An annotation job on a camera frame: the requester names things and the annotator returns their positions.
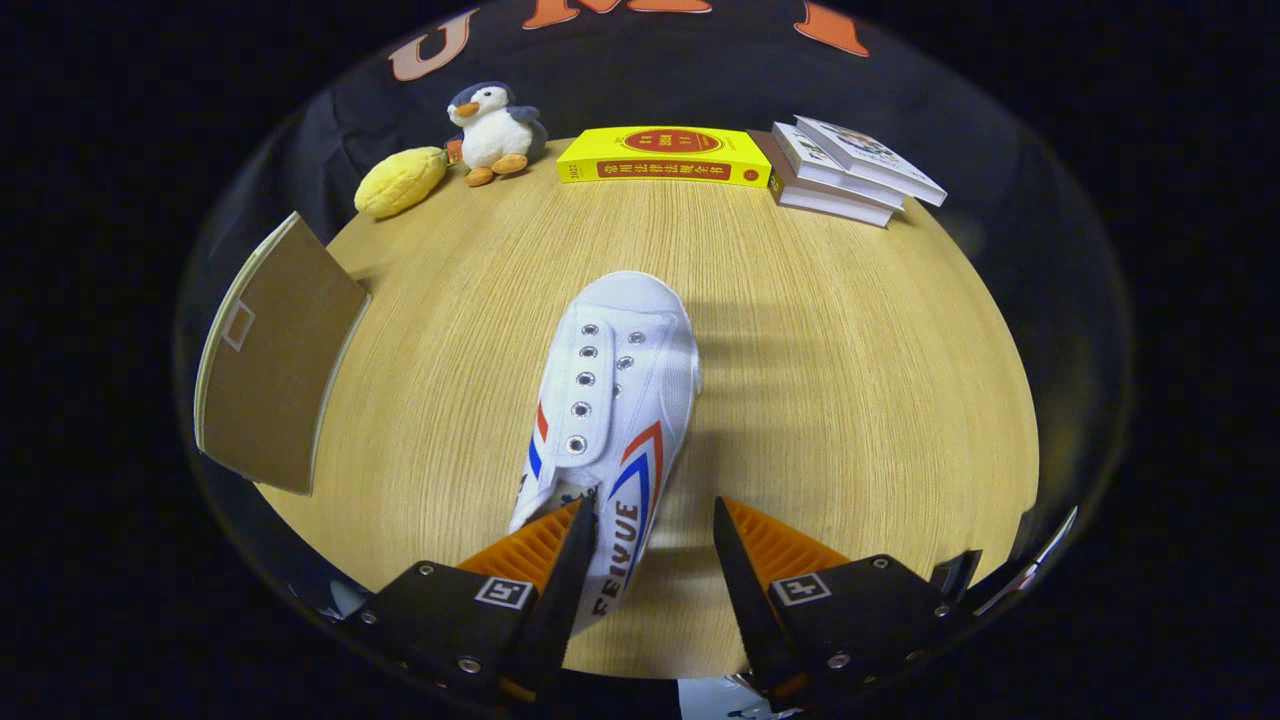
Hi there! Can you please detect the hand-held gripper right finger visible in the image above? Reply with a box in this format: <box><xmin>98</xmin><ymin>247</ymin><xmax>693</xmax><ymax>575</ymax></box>
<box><xmin>712</xmin><ymin>497</ymin><xmax>986</xmax><ymax>706</ymax></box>

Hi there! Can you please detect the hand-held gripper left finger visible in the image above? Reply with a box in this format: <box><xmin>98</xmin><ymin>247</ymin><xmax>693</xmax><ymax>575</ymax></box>
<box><xmin>345</xmin><ymin>497</ymin><xmax>598</xmax><ymax>706</ymax></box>

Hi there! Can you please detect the white canvas shoe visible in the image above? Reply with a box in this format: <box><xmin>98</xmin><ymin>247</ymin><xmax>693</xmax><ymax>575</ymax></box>
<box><xmin>507</xmin><ymin>271</ymin><xmax>701</xmax><ymax>631</ymax></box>

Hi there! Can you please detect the beige fabric storage box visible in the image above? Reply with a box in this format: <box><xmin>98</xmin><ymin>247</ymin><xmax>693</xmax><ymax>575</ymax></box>
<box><xmin>193</xmin><ymin>211</ymin><xmax>373</xmax><ymax>497</ymax></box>

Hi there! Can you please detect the white thin book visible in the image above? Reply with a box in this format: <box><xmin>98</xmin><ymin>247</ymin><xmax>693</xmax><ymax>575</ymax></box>
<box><xmin>772</xmin><ymin>122</ymin><xmax>906</xmax><ymax>211</ymax></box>

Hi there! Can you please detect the yellow round plush toy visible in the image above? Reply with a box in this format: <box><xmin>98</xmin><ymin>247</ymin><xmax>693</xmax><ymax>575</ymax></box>
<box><xmin>354</xmin><ymin>146</ymin><xmax>450</xmax><ymax>220</ymax></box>

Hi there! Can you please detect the yellow book with red circle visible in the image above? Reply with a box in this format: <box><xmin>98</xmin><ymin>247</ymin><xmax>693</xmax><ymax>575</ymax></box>
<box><xmin>556</xmin><ymin>126</ymin><xmax>773</xmax><ymax>189</ymax></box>

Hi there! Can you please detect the white illustrated cover book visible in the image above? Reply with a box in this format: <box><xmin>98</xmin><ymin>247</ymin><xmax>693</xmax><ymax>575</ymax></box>
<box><xmin>795</xmin><ymin>116</ymin><xmax>948</xmax><ymax>208</ymax></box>

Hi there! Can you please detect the penguin plush toy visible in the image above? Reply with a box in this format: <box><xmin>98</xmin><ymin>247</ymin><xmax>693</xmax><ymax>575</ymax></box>
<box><xmin>446</xmin><ymin>82</ymin><xmax>549</xmax><ymax>188</ymax></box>

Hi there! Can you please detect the black backdrop cloth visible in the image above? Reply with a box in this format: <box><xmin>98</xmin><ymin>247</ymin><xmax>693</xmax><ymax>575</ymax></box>
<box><xmin>180</xmin><ymin>0</ymin><xmax>1131</xmax><ymax>561</ymax></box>

